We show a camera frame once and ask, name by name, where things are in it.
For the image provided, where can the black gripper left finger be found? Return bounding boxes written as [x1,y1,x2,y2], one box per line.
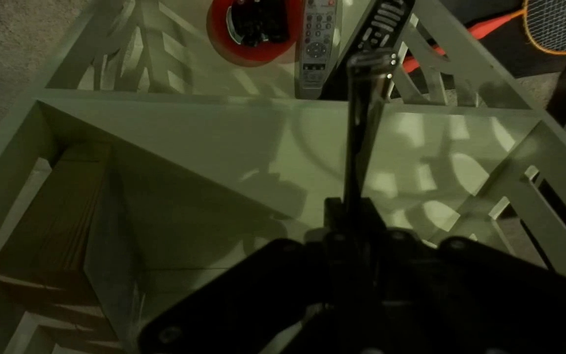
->
[323,196,352,245]

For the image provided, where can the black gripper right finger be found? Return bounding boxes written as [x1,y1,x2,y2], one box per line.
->
[360,196,392,245]

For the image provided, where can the white lattice shelf unit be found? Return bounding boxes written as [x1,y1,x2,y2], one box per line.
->
[0,0,566,354]

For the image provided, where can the red bowl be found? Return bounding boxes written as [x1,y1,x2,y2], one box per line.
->
[205,0,307,70]

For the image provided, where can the black ribbed device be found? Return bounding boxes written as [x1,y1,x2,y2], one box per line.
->
[354,0,417,56]

